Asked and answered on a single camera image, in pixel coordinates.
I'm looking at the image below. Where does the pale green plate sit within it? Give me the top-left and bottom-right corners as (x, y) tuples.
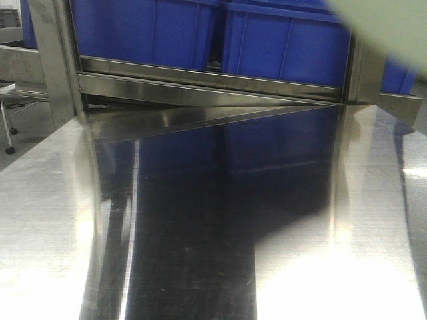
(328, 1), (426, 78)

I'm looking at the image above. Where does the stainless steel shelf rack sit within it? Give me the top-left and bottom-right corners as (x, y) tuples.
(1, 1), (426, 133)

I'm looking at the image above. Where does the blue bin left on shelf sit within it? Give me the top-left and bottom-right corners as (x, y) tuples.
(71, 1), (221, 71)

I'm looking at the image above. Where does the blue bin on shelf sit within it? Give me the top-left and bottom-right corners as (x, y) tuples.
(71, 1), (221, 71)
(222, 0), (418, 96)

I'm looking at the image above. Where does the blue bin right on shelf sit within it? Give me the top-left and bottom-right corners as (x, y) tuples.
(222, 0), (418, 96)

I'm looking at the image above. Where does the blue bin far left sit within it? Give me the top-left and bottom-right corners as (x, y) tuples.
(20, 0), (37, 49)

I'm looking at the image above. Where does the rolling chair base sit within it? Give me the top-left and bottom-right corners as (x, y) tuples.
(0, 83), (51, 155)

